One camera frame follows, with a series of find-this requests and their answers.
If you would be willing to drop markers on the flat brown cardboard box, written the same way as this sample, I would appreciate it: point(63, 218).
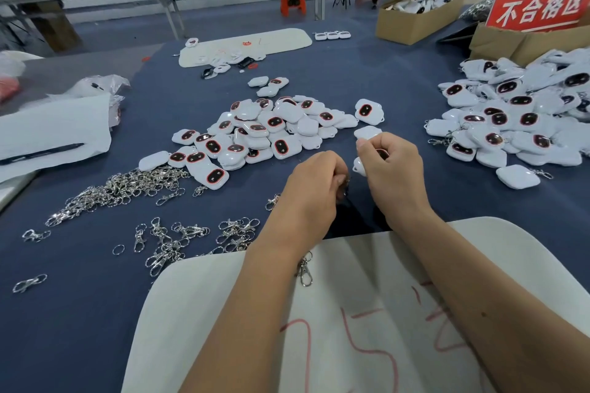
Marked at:
point(505, 47)

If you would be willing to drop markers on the orange bag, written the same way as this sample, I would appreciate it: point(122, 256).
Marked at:
point(7, 91)

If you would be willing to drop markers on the white paper sheet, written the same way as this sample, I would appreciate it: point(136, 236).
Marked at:
point(51, 124)

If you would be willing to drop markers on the white tag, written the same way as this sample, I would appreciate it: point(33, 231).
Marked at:
point(358, 167)

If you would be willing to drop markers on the person's right forearm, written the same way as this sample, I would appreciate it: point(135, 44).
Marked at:
point(493, 305)

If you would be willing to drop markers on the small white plastic part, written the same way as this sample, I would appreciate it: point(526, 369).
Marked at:
point(333, 35)
point(321, 35)
point(345, 35)

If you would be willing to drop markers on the white foam board red marks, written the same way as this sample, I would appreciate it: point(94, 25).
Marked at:
point(369, 296)

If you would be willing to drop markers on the long white foam board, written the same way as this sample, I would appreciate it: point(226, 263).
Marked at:
point(286, 41)

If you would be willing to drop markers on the person's left forearm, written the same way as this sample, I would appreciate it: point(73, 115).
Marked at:
point(249, 328)

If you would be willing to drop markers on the person's right hand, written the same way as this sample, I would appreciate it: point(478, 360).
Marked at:
point(396, 181)

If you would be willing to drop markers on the black pen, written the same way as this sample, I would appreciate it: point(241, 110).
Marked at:
point(41, 154)

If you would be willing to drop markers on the red plastic stool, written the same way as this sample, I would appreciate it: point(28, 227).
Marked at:
point(293, 3)

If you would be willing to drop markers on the person's left hand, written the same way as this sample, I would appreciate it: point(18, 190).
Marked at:
point(309, 204)

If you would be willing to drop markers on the red sign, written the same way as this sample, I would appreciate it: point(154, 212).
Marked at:
point(539, 6)

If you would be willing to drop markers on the white plastic bag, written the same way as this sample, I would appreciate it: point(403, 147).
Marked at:
point(17, 61)

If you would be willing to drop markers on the open cardboard box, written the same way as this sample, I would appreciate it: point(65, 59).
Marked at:
point(410, 29)

